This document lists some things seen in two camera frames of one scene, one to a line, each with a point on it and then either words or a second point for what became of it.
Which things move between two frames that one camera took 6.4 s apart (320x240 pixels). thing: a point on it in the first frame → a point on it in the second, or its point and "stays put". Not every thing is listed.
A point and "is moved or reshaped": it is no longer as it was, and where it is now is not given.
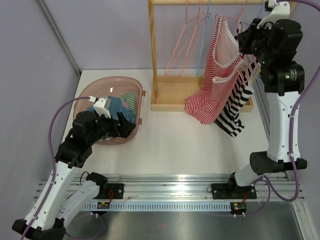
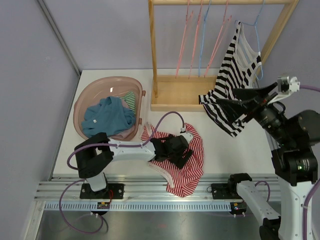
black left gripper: (125, 128) → (179, 161)
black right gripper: (245, 38) → (234, 109)
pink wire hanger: (170, 62) → (188, 18)
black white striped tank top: (230, 123) is moved or reshaped
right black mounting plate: (226, 191) stays put
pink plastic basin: (105, 87) stays put
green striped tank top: (130, 98) stays put
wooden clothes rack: (169, 92) stays put
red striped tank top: (207, 104) → (182, 181)
